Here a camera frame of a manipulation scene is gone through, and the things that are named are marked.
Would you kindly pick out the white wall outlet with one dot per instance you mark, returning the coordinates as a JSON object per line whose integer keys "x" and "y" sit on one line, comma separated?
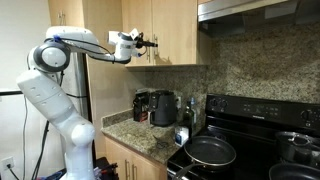
{"x": 7, "y": 163}

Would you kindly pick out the stainless range hood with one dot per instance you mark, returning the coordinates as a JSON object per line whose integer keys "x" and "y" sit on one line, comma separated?
{"x": 231, "y": 17}

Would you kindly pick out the black camera on stand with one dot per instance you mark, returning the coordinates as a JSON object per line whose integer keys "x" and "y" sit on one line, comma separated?
{"x": 10, "y": 93}

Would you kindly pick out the black pot with lid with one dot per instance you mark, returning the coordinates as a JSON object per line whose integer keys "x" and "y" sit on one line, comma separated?
{"x": 298, "y": 148}

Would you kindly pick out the cabinet door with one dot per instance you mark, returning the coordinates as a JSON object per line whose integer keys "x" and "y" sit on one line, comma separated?
{"x": 175, "y": 31}
{"x": 137, "y": 16}

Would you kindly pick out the black frying pan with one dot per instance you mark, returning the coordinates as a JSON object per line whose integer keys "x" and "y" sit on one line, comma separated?
{"x": 208, "y": 152}
{"x": 293, "y": 171}

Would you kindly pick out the stainless steel refrigerator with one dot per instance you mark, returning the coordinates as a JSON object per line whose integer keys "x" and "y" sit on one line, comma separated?
{"x": 73, "y": 81}

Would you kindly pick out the black electric stove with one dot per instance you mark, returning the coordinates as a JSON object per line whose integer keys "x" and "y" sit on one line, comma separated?
{"x": 249, "y": 125}

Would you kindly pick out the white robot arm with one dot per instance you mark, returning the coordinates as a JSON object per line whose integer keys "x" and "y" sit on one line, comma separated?
{"x": 40, "y": 86}

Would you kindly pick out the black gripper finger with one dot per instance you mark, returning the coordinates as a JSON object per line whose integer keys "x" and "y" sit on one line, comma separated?
{"x": 149, "y": 44}

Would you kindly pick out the near black frying pan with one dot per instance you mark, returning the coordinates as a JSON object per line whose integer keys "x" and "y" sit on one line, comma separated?
{"x": 208, "y": 152}

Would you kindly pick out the far black frying pan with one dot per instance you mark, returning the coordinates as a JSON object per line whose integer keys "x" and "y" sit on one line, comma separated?
{"x": 293, "y": 171}

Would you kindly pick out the cabinet above refrigerator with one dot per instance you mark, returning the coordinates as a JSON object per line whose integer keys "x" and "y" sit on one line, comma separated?
{"x": 66, "y": 12}

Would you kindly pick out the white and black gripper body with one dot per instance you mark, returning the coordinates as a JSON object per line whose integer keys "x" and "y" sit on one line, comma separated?
{"x": 125, "y": 43}

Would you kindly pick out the white salt container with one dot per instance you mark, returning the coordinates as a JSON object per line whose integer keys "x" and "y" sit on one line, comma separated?
{"x": 181, "y": 135}

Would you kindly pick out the lower wooden counter cabinet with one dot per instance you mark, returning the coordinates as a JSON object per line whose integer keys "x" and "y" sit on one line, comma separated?
{"x": 133, "y": 165}

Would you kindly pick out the dark glass bottle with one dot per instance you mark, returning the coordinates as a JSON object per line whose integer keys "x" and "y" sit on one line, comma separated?
{"x": 188, "y": 119}

